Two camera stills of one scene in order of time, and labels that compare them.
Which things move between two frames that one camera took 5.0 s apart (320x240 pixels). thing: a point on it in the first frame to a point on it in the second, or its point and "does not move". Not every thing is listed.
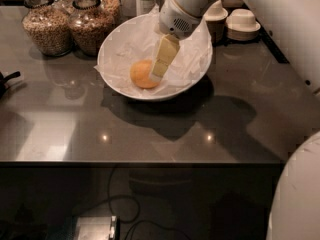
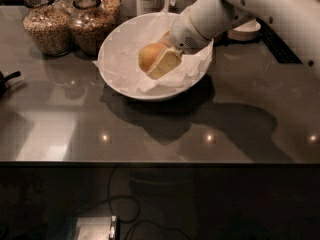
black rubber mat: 262,34 does not move
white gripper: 174,18 to 184,33
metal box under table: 96,228 does not move
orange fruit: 140,74 to 147,55
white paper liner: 138,39 does not move
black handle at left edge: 5,78 does not move
